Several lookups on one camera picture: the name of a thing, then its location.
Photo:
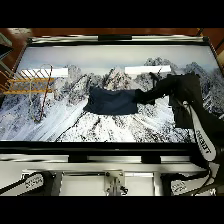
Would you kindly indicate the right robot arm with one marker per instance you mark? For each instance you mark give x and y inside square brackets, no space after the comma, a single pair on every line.
[190,93]

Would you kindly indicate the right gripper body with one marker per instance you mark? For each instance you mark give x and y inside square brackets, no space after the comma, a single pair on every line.
[142,97]

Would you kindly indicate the silver frame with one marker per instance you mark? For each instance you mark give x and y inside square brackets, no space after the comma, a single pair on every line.
[100,166]

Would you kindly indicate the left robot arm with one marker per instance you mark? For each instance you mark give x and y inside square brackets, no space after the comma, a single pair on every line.
[28,184]

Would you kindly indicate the dark blue garment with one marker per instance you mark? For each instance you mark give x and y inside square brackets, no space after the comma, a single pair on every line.
[111,101]

